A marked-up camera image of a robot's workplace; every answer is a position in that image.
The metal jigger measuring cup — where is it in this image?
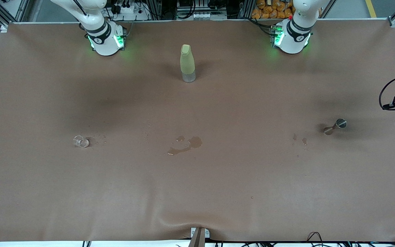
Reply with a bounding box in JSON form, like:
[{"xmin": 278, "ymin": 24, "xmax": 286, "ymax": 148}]
[{"xmin": 323, "ymin": 118, "xmax": 347, "ymax": 136}]

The brown table mat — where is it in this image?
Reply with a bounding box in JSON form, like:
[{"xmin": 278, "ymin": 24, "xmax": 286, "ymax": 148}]
[{"xmin": 0, "ymin": 19, "xmax": 395, "ymax": 243}]

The orange packaged goods pile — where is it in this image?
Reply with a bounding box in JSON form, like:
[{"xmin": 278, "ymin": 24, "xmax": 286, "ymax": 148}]
[{"xmin": 251, "ymin": 0, "xmax": 296, "ymax": 19}]

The clear glass cup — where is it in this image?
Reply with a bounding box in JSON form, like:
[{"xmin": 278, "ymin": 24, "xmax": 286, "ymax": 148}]
[{"xmin": 73, "ymin": 135, "xmax": 90, "ymax": 149}]

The grey metal clamp bracket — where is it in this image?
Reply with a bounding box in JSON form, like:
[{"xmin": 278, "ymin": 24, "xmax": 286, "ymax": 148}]
[{"xmin": 191, "ymin": 227, "xmax": 211, "ymax": 239}]

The yellow-green bottle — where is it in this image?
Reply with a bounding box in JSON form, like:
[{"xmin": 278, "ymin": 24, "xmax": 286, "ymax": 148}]
[{"xmin": 180, "ymin": 44, "xmax": 197, "ymax": 83}]

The brown liquid puddle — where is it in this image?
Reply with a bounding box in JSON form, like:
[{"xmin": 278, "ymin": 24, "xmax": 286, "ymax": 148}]
[{"xmin": 167, "ymin": 136, "xmax": 203, "ymax": 156}]

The white terminal strip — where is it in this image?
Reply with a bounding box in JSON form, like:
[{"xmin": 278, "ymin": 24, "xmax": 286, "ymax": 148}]
[{"xmin": 177, "ymin": 12, "xmax": 227, "ymax": 20}]

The dark camera pole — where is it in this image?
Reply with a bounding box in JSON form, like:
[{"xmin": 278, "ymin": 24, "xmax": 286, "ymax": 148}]
[{"xmin": 188, "ymin": 228, "xmax": 206, "ymax": 247}]

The white power strip with plugs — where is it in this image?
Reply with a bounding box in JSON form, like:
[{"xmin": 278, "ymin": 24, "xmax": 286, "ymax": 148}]
[{"xmin": 110, "ymin": 3, "xmax": 150, "ymax": 21}]

